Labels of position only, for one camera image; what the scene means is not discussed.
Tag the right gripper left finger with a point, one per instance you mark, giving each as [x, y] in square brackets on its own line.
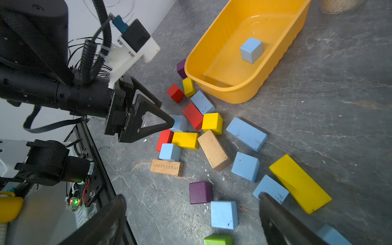
[104, 228]

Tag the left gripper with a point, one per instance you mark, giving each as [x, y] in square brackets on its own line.
[135, 116]

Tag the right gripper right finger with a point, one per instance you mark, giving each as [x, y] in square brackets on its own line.
[281, 227]

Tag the blue cube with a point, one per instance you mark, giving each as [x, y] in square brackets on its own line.
[246, 166]
[251, 50]
[181, 124]
[271, 187]
[170, 152]
[224, 215]
[332, 236]

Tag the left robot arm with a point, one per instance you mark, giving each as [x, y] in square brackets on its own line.
[35, 70]

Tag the long red block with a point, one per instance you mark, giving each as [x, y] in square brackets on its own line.
[165, 137]

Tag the yellow block right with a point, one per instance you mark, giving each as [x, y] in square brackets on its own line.
[308, 194]

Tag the small red cube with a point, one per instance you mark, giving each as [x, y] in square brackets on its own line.
[175, 93]

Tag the yellow wedge block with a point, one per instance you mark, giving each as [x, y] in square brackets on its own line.
[189, 87]

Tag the red flat block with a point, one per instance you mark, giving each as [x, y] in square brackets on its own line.
[194, 116]

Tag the purple cube near tub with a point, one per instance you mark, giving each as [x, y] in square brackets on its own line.
[181, 69]

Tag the long yellow block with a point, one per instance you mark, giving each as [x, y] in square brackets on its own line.
[186, 140]

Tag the long blue block left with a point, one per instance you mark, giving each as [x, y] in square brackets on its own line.
[202, 103]

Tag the long blue block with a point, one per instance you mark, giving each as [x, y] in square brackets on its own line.
[202, 103]
[247, 134]

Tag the green cube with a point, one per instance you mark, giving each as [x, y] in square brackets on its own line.
[217, 239]

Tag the tan wooden block lower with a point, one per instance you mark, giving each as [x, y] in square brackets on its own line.
[167, 167]

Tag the tan wooden block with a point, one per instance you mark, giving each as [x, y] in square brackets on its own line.
[214, 151]
[167, 167]

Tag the small yellow cube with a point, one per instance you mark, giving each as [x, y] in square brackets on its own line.
[213, 122]

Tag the purple cube lower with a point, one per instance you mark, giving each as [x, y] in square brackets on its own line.
[201, 192]

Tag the tan wooden block centre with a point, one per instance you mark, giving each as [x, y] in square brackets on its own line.
[214, 151]

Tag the yellow plastic tub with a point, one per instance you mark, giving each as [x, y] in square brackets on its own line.
[216, 63]

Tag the long blue block centre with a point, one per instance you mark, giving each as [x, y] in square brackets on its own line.
[247, 134]

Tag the clear plastic jar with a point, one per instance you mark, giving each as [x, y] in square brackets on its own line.
[339, 6]

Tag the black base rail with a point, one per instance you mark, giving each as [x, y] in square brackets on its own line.
[89, 197]

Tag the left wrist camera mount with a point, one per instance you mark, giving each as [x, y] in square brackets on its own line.
[134, 43]

